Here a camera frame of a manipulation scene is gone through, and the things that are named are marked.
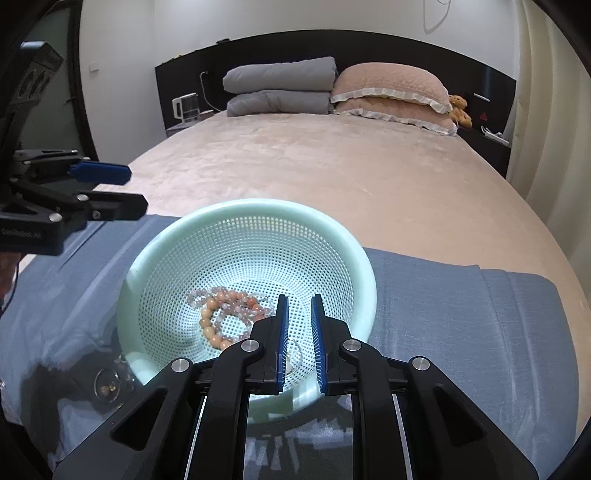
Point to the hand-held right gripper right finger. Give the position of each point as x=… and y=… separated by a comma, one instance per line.
x=317, y=347

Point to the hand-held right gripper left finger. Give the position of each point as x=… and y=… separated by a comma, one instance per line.
x=282, y=347

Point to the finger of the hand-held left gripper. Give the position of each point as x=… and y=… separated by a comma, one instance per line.
x=117, y=206
x=104, y=174

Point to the thin silver bangle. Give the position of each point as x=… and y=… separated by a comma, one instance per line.
x=300, y=353

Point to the mint green plastic basket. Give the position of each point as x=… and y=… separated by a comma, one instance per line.
x=258, y=240

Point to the dark printed cloth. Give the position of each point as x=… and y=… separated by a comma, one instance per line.
x=281, y=443

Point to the white electric kettle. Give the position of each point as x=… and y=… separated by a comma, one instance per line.
x=185, y=108

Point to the blue cloth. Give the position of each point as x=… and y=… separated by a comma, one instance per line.
x=438, y=314

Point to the bed with pink cover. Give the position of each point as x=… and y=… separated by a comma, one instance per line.
x=323, y=161

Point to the pink frilled pillow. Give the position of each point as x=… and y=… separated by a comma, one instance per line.
x=397, y=115
x=388, y=83

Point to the black nightstand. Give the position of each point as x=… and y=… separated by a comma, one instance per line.
x=485, y=157

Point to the white power strip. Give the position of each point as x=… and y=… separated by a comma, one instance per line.
x=495, y=135

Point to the brown teddy bear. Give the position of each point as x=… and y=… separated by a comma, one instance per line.
x=461, y=110

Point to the black headboard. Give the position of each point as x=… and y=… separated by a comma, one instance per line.
x=378, y=50

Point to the cream curtain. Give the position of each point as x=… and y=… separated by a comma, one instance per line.
x=554, y=115

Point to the dark door frame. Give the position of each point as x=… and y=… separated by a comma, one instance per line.
x=76, y=92

